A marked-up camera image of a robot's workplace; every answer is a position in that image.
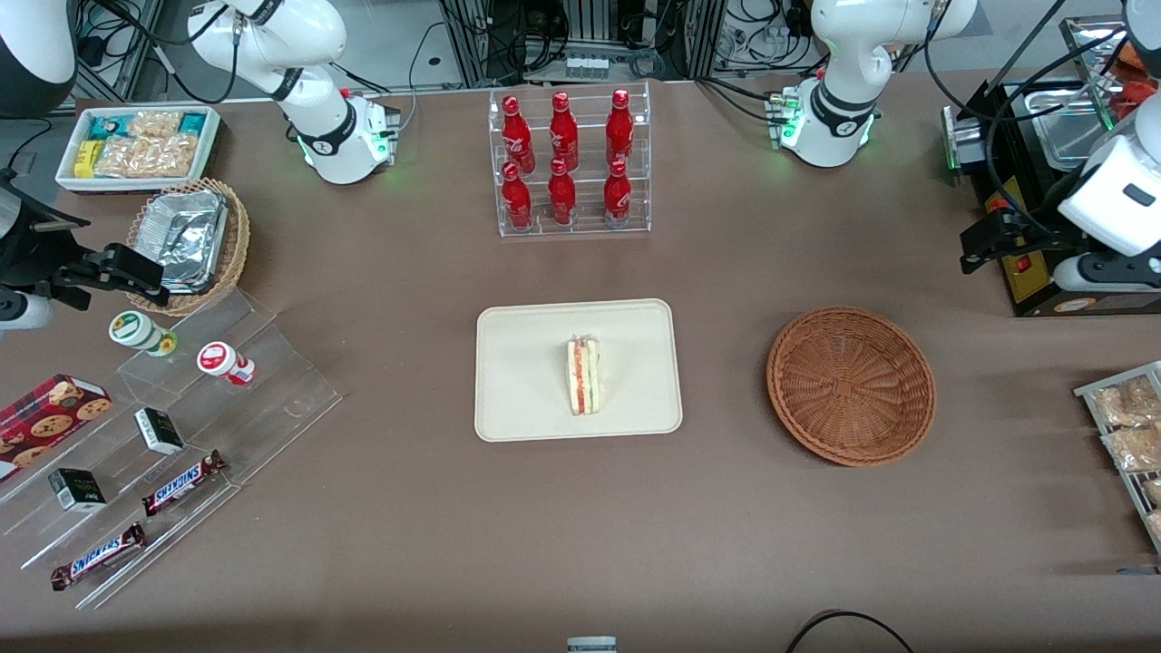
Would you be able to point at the brown wicker basket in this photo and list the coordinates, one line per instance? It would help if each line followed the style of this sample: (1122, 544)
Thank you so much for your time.
(848, 390)

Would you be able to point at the clear acrylic stepped shelf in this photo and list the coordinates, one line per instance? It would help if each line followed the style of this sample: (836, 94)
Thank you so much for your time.
(272, 399)

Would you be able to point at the aluminium foil tray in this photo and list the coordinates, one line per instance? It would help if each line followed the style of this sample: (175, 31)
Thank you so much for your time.
(186, 231)

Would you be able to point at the red lidded yogurt cup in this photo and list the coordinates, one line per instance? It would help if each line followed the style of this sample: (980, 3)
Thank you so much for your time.
(218, 358)

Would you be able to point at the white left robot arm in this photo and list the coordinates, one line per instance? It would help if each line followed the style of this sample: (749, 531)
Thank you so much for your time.
(848, 54)

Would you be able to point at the clear bag of snacks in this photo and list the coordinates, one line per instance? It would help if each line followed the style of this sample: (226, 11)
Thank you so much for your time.
(1129, 404)
(1154, 492)
(1136, 449)

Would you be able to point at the black food warmer appliance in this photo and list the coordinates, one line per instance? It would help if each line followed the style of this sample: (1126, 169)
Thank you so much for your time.
(1025, 290)

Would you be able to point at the clear cracker bag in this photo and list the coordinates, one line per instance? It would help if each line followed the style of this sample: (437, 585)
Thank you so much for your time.
(172, 154)
(154, 123)
(122, 156)

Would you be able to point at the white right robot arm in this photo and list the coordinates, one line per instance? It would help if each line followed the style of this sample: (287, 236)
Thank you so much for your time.
(317, 36)

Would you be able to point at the small black box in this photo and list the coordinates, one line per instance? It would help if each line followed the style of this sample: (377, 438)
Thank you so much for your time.
(77, 490)
(159, 431)

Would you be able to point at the white snack bin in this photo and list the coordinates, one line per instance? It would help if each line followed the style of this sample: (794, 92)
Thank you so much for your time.
(210, 150)

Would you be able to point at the green lidded yogurt cup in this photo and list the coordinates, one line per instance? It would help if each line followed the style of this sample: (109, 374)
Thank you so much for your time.
(134, 329)

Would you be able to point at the light tan wicker basket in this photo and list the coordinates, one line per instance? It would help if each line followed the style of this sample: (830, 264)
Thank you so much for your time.
(238, 236)

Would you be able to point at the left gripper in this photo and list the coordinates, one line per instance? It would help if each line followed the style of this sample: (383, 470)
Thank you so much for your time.
(1036, 229)

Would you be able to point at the yellow snack packet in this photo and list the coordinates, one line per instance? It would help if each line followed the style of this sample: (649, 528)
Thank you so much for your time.
(88, 159)

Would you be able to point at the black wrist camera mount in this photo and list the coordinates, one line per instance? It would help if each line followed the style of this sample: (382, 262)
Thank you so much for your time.
(32, 240)

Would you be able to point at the beige rectangular tray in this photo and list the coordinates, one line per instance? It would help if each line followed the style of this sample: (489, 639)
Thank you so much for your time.
(517, 372)

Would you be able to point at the red tartan cookie box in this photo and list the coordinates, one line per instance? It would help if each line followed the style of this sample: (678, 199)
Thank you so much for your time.
(50, 417)

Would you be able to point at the teal snack packet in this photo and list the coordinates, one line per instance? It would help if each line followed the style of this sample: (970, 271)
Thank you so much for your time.
(193, 122)
(109, 125)

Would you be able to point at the grey device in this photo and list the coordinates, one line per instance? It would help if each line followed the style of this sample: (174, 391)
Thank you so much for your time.
(591, 645)

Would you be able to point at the red soda bottle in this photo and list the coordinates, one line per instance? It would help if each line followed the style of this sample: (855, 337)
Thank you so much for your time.
(619, 131)
(617, 198)
(561, 198)
(563, 134)
(518, 136)
(517, 201)

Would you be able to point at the Snickers chocolate bar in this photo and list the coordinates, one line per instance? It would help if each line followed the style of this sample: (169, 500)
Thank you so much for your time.
(181, 483)
(98, 556)

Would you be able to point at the triangular sandwich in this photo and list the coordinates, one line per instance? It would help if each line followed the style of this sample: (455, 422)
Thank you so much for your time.
(584, 376)

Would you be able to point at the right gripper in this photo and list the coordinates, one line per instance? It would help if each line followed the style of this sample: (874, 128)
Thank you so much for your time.
(36, 258)

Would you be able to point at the clear acrylic bottle rack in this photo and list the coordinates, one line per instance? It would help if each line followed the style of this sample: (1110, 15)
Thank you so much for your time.
(585, 86)

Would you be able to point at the aluminium equipment frame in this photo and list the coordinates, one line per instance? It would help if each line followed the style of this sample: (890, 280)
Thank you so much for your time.
(590, 32)

